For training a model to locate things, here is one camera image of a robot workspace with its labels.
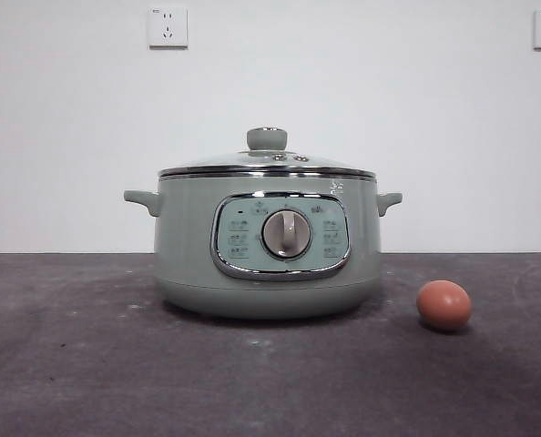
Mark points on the brown egg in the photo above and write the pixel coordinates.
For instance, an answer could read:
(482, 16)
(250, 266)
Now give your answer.
(443, 305)

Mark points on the pale green electric cooking pot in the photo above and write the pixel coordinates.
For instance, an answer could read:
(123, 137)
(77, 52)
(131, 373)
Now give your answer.
(188, 255)

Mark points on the glass lid with green knob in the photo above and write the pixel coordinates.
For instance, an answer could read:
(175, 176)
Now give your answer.
(267, 139)

